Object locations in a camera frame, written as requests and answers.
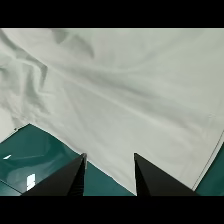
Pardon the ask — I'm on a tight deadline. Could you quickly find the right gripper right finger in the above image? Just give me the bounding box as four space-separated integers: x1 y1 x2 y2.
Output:
133 152 202 197

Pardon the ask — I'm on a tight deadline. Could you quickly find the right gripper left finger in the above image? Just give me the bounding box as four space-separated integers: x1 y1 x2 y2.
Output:
21 152 88 197

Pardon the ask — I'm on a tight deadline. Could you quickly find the white T-shirt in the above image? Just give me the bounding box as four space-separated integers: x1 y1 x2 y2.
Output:
0 28 224 193

